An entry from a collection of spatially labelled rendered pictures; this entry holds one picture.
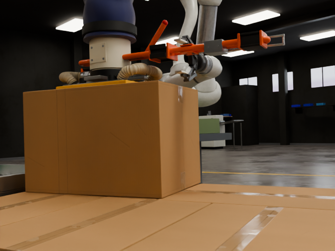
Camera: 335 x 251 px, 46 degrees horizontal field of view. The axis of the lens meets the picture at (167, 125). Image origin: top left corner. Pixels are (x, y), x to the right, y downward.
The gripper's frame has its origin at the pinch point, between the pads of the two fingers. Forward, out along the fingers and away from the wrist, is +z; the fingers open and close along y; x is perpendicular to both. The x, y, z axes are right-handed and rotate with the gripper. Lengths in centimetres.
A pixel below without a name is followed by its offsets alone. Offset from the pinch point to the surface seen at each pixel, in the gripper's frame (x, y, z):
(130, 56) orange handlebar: 14.9, 0.2, 12.8
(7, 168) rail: 124, 49, -19
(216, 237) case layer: -38, 54, 64
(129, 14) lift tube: 16.1, -17.1, 10.7
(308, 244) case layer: -57, 54, 63
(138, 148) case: 3.4, 36.1, 27.9
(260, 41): -36.9, 1.7, 14.1
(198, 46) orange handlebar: -13.9, 0.3, 12.8
